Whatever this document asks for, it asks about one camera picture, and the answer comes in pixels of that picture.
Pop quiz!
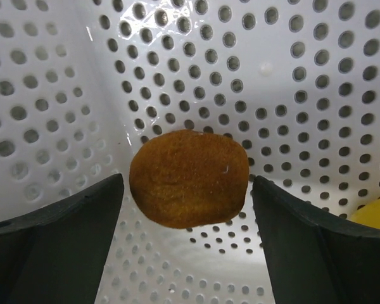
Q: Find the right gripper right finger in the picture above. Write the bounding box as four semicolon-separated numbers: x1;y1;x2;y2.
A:
251;176;380;303

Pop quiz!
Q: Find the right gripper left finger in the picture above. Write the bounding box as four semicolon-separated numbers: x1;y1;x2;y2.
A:
0;174;124;303

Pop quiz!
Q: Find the yellow apple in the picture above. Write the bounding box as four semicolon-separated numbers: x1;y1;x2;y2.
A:
349;199;380;229

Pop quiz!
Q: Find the brown kiwi fruit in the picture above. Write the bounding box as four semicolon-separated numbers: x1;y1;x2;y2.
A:
129;130;249;229

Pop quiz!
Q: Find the white perforated basket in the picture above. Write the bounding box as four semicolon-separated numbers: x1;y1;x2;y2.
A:
0;0;380;304

